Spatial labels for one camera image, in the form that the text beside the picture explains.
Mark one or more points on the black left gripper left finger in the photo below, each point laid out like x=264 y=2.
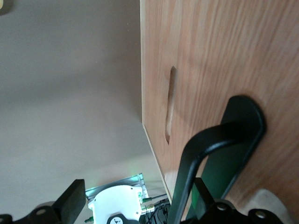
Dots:
x=70 y=200

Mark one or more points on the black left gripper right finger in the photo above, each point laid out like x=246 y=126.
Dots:
x=210 y=210

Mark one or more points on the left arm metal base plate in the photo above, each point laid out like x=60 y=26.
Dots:
x=140 y=182

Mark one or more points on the wooden drawer with slot cutout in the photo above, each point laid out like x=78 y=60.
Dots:
x=154 y=58

